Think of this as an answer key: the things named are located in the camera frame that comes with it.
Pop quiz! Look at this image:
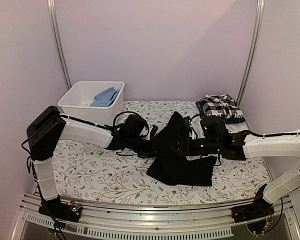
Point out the white plastic bin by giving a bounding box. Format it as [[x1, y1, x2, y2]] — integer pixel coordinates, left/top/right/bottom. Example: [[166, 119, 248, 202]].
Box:
[[57, 81, 125, 126]]

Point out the aluminium frame post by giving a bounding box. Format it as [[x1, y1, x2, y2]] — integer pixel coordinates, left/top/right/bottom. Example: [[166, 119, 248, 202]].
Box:
[[240, 0, 266, 86], [46, 0, 72, 90]]

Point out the dark blue folded shirt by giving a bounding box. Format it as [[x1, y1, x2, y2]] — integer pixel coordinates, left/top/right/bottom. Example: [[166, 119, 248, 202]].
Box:
[[195, 101, 246, 124]]

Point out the light blue shirt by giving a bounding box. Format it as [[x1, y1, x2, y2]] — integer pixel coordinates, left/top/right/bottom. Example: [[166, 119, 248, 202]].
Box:
[[90, 87, 119, 108]]

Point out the right aluminium frame post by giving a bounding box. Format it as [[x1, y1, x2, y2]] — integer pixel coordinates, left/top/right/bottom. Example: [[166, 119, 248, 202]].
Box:
[[240, 0, 266, 86]]

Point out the black long sleeve shirt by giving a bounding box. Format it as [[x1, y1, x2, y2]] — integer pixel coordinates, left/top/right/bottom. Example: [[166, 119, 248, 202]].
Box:
[[146, 111, 217, 187]]

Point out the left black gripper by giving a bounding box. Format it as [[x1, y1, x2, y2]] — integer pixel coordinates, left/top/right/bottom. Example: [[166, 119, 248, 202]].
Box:
[[126, 135, 166, 160]]

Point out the left aluminium frame post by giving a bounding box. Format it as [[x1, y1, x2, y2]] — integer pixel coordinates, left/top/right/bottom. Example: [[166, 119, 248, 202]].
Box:
[[46, 0, 72, 90]]

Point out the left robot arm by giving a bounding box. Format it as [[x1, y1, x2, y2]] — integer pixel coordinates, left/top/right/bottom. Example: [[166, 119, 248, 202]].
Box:
[[21, 105, 155, 217]]

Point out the black white checkered shirt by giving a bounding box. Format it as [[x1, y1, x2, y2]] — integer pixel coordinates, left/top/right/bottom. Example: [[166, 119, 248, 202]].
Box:
[[199, 94, 244, 119]]

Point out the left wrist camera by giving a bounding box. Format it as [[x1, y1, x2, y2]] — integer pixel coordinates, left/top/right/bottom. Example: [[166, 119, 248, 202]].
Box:
[[149, 125, 159, 138]]

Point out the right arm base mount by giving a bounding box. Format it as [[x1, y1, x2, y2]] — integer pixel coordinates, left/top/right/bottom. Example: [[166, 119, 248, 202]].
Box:
[[231, 199, 275, 223]]

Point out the floral patterned tablecloth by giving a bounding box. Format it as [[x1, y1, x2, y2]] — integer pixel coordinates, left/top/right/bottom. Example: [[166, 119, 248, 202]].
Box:
[[39, 100, 275, 206]]

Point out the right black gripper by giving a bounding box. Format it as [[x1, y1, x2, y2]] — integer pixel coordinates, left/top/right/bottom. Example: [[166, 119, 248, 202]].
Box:
[[168, 136, 222, 156]]

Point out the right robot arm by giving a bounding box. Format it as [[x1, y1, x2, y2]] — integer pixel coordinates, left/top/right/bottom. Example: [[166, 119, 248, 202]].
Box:
[[168, 116, 300, 218]]

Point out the aluminium front rail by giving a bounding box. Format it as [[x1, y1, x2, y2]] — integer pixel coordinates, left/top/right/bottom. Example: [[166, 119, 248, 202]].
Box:
[[9, 193, 300, 240]]

